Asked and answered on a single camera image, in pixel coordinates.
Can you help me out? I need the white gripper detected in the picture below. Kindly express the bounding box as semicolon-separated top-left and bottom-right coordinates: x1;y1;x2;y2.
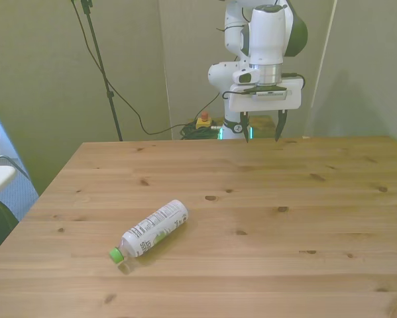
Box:
229;77;302;144

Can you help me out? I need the white bottle with green cap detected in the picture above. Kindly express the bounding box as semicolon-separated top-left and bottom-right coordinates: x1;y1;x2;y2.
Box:
109;199;190;266

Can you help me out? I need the black tripod stand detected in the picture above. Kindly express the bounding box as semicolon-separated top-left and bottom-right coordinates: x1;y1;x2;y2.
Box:
70;0;125;142

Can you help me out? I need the brown wooden box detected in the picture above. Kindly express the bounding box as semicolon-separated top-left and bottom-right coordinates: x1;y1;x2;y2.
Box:
250;115;276;138

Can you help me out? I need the yellow emergency stop button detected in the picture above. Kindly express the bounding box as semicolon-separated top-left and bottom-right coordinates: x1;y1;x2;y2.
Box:
196;111;213;131

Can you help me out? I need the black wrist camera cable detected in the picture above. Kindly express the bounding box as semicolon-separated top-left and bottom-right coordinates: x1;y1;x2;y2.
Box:
222;72;306;100

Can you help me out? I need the coiled green cable bundle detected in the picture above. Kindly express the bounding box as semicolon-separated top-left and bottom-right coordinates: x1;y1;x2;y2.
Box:
179;121;223;140

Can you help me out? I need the long black floor cable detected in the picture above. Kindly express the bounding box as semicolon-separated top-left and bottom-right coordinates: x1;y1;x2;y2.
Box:
71;0;221;136

